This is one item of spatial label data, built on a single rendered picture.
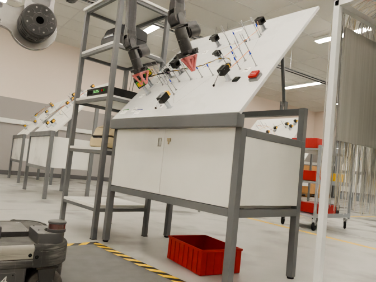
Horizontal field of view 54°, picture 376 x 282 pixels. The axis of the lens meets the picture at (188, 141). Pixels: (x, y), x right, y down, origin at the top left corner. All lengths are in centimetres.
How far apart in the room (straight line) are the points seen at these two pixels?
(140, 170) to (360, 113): 133
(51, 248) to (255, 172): 101
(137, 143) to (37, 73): 726
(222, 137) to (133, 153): 79
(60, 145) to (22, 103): 445
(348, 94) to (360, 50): 26
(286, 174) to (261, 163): 24
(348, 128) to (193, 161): 80
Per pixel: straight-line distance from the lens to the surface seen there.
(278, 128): 676
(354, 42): 207
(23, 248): 149
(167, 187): 215
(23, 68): 950
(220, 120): 184
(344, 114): 194
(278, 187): 207
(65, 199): 319
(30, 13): 174
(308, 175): 461
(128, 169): 249
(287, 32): 236
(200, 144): 198
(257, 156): 190
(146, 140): 236
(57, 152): 502
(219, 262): 217
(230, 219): 181
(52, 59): 970
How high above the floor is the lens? 58
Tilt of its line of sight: 4 degrees up
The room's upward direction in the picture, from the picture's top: 6 degrees clockwise
